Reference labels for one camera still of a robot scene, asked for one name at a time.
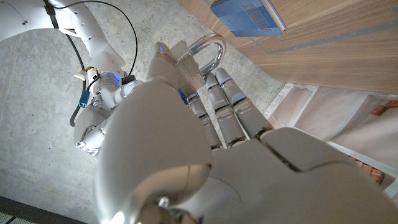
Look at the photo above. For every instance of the metal padlock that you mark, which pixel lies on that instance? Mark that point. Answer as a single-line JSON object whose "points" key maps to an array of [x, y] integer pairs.
{"points": [[188, 68]]}

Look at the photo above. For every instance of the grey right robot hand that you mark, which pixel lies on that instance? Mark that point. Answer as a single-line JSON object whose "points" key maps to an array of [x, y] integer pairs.
{"points": [[90, 118]]}

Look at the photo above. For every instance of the printed bookshelf backdrop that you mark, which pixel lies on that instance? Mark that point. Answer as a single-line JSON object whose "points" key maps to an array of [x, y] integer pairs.
{"points": [[342, 118]]}

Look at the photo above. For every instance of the blue book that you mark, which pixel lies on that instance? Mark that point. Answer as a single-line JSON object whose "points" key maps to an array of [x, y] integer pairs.
{"points": [[245, 15]]}

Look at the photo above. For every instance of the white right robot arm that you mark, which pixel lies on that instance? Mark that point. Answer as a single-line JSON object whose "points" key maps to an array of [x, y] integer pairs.
{"points": [[93, 37]]}

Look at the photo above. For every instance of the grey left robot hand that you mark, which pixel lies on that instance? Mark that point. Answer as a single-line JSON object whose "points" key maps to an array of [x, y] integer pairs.
{"points": [[248, 186]]}

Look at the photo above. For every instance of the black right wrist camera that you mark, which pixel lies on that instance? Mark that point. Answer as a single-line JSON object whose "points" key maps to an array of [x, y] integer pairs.
{"points": [[128, 80]]}

